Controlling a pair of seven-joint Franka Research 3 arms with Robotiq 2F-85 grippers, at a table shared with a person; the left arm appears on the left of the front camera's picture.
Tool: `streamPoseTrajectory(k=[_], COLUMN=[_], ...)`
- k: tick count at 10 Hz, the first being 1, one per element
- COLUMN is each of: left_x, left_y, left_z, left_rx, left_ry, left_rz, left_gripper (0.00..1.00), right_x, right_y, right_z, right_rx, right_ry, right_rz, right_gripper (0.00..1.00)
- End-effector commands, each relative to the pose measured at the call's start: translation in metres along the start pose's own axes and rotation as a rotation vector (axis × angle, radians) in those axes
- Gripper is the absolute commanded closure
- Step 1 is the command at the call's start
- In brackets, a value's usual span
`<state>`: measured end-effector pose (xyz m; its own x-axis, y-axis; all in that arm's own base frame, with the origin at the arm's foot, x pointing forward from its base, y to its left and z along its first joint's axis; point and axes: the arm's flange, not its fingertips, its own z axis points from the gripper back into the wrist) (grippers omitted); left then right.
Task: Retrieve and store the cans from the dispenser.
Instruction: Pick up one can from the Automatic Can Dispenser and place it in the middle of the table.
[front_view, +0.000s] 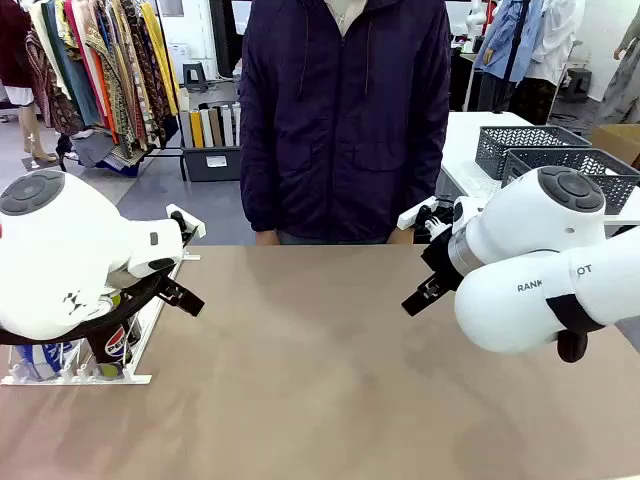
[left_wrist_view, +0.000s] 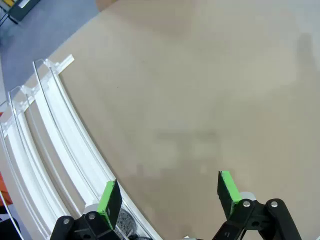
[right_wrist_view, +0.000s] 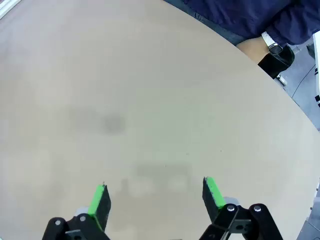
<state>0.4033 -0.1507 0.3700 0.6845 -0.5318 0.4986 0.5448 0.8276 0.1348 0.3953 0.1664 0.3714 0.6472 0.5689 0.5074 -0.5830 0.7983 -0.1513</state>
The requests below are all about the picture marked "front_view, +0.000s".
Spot black clothes rack frame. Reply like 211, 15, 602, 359
144, 0, 189, 182

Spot person in navy jacket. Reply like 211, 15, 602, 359
238, 0, 454, 246

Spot yellow roll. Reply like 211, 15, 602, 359
189, 109, 205, 149

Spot dark plastic stool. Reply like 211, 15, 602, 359
567, 67, 594, 105
182, 62, 209, 94

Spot black stand pole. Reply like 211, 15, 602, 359
502, 0, 531, 86

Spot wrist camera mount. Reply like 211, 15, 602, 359
397, 195, 456, 244
166, 203, 207, 247

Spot orange hanging garment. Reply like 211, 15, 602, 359
92, 59, 121, 146

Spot maroon garment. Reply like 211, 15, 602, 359
0, 0, 35, 90

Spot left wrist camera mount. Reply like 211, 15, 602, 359
166, 203, 207, 247

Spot person's right forearm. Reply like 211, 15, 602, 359
238, 124, 282, 234

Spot white background table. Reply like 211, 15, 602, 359
434, 110, 640, 226

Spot brown patterned hanging garment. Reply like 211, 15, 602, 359
24, 29, 84, 136

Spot brown roll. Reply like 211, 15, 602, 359
208, 107, 224, 148

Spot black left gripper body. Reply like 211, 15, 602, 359
153, 273, 180, 301

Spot dark grey plastic basket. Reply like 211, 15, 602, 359
474, 124, 593, 181
501, 147, 640, 216

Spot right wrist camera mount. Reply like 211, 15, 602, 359
397, 195, 456, 244

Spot grey cloth pile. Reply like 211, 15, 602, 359
72, 128, 121, 169

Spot grey storage bin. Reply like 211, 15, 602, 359
182, 144, 242, 183

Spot white can dispenser rack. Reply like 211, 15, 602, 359
0, 252, 202, 387

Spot dark patterned skirt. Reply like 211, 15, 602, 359
509, 77, 559, 126

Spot person's left forearm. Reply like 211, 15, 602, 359
394, 124, 454, 234

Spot mannequin legs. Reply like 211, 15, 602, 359
19, 102, 59, 164

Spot cardboard box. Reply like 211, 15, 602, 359
589, 123, 640, 169

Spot yellow hanging garment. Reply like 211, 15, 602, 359
140, 2, 180, 117

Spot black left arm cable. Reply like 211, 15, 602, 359
0, 273, 169, 347

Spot white skirt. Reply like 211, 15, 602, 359
3, 84, 37, 108

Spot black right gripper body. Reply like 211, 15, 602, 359
420, 232, 464, 301

